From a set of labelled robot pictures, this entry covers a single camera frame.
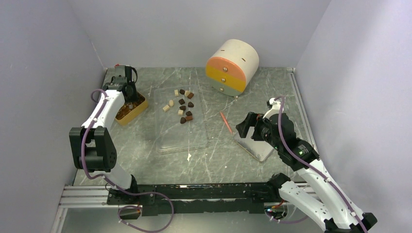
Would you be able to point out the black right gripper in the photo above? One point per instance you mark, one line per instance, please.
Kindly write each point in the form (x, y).
(250, 120)

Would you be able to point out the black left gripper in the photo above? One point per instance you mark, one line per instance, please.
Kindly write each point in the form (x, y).
(134, 98)

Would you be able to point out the gold chocolate tin box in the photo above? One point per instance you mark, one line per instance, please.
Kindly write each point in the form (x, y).
(130, 111)

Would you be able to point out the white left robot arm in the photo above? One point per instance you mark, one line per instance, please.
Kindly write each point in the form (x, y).
(92, 148)

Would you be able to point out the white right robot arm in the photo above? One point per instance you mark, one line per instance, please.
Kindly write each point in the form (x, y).
(332, 211)

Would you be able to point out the white cube chocolate left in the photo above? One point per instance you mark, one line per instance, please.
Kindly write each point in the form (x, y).
(166, 108)

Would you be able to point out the red pen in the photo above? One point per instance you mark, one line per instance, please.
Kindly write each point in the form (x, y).
(226, 122)

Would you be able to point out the silver tin lid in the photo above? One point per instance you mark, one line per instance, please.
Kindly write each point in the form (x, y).
(259, 150)

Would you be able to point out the clear plastic tray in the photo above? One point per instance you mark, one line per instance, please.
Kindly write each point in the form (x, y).
(179, 119)

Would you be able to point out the round pastel drawer cabinet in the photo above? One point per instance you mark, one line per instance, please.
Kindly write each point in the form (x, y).
(232, 66)

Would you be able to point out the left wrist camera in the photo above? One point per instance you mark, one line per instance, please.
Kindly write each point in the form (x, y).
(127, 71)

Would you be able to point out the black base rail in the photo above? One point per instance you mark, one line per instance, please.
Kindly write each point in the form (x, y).
(159, 199)

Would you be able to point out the aluminium frame rail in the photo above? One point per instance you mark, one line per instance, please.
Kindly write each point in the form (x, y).
(78, 197)

